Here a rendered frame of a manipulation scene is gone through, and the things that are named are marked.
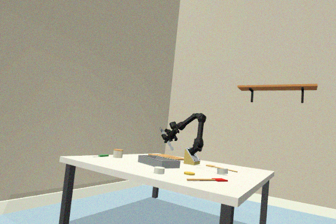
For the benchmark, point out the grey cylinder with tan top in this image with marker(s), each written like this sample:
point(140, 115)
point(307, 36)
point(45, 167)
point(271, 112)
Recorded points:
point(117, 153)

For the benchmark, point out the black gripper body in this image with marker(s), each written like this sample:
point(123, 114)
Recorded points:
point(169, 136)

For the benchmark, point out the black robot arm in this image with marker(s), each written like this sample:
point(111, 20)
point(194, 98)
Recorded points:
point(198, 142)

